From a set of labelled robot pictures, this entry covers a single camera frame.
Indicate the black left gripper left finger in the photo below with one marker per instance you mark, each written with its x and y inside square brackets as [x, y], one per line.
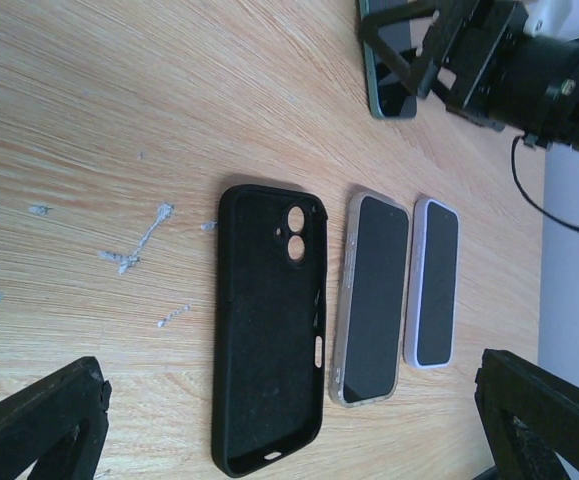
[57, 426]

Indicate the white-edged black phone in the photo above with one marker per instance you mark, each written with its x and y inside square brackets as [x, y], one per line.
[378, 273]

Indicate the green-edged black phone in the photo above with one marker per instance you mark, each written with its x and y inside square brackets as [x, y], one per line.
[387, 97]

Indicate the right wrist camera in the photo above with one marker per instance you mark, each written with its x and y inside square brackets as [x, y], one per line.
[547, 17]

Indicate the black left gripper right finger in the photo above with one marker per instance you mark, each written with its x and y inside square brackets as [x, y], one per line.
[530, 418]

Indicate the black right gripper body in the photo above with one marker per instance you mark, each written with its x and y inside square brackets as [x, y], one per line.
[489, 62]

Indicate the black phone case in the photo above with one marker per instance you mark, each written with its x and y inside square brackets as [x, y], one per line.
[268, 380]

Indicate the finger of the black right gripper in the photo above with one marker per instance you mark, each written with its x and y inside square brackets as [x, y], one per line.
[377, 15]

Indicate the clear magsafe phone case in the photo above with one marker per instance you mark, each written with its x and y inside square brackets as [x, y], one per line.
[343, 301]

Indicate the lavender phone case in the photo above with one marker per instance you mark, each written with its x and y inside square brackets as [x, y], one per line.
[415, 283]

